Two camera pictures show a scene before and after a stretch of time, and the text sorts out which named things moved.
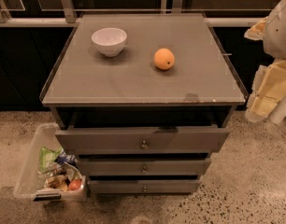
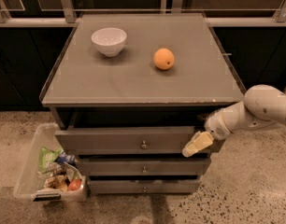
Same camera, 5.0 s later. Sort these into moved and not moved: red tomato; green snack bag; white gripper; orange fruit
Moved: white gripper
Not moved: red tomato; orange fruit; green snack bag
